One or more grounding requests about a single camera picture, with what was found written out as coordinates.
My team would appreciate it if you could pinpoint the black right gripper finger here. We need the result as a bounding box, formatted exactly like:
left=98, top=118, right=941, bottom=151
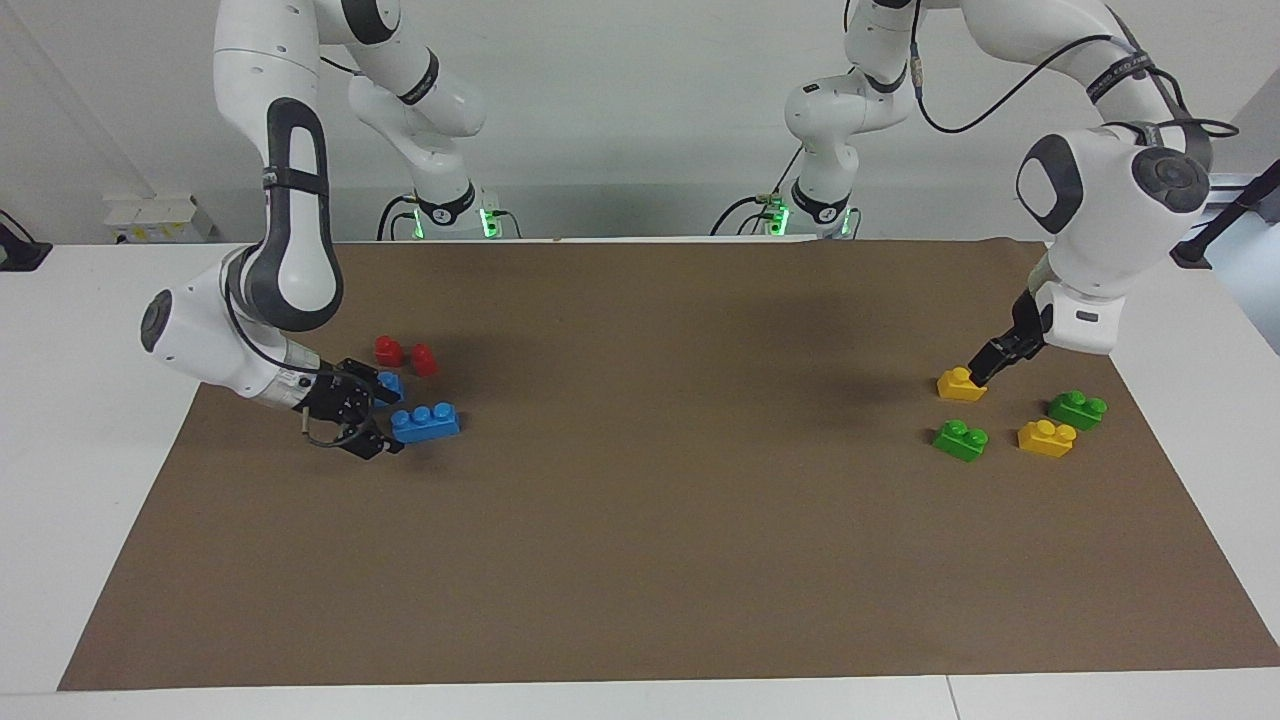
left=344, top=357, right=402, bottom=402
left=344, top=427, right=405, bottom=462

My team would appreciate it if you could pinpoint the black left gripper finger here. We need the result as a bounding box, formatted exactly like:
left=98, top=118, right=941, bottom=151
left=977, top=349, right=1027, bottom=389
left=967, top=337, right=1014, bottom=377

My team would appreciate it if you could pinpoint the green two-stud toy block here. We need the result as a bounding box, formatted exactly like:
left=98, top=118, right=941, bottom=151
left=1048, top=390, right=1109, bottom=432
left=932, top=420, right=989, bottom=463

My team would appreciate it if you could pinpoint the yellow two-stud toy block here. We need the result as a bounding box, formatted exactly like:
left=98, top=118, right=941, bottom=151
left=937, top=367, right=989, bottom=403
left=1017, top=419, right=1078, bottom=459

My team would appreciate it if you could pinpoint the brown paper mat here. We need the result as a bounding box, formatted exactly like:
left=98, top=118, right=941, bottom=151
left=57, top=237, right=1280, bottom=693

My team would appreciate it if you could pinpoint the black table clamp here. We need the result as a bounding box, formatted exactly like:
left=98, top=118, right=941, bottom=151
left=0, top=210, right=53, bottom=271

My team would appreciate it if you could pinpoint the black right base cable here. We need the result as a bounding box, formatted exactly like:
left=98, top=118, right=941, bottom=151
left=377, top=195, right=419, bottom=241

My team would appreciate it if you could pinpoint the black base cable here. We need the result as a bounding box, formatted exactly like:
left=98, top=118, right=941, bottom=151
left=377, top=195, right=419, bottom=241
left=710, top=148, right=806, bottom=238

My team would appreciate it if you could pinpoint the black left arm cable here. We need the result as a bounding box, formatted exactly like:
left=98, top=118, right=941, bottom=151
left=905, top=0, right=1241, bottom=141

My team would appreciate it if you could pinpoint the black camera stand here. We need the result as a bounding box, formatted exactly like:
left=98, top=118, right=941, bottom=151
left=1165, top=158, right=1280, bottom=269

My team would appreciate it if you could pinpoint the white wall socket box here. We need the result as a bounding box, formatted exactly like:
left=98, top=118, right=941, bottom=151
left=103, top=195, right=216, bottom=244

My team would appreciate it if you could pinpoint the black left base cable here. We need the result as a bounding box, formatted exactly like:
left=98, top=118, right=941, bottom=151
left=710, top=148, right=806, bottom=238

